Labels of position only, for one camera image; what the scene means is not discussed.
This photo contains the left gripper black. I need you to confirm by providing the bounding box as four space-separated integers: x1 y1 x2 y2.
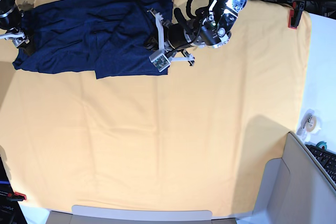
143 8 204 66

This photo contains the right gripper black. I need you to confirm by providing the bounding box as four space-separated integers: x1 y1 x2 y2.
1 28 34 56

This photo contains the navy blue long-sleeve shirt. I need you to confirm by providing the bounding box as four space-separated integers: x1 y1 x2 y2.
13 0 173 79

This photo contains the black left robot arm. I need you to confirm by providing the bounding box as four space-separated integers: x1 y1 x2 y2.
144 0 247 72

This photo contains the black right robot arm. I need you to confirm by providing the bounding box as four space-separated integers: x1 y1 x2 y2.
1 0 35 56

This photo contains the yellow table cloth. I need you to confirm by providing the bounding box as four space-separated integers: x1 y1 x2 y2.
1 0 312 216

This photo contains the red clamp top right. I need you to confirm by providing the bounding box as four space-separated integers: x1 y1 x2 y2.
288 1 305 29

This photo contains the red clamp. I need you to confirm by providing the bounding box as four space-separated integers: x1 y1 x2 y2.
288 1 305 29
6 192 27 202

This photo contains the red clamp bottom left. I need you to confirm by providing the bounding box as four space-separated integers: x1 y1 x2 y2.
6 192 27 202

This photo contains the grey cardboard box bottom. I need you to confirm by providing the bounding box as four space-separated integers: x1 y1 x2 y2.
45 205 237 224

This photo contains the grey cardboard box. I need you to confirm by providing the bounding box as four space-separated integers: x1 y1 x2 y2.
250 133 335 223
45 205 237 224

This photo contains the clear tape dispenser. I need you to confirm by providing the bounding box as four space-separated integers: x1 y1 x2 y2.
296 109 321 142

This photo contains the green tape roll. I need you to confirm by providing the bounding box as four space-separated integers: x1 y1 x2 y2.
316 141 327 150

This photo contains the grey cardboard box right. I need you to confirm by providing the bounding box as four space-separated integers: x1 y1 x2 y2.
250 133 335 223

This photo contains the black keyboard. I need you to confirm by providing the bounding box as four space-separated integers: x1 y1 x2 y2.
306 144 336 183

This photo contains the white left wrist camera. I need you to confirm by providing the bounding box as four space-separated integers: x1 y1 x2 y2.
149 51 171 72

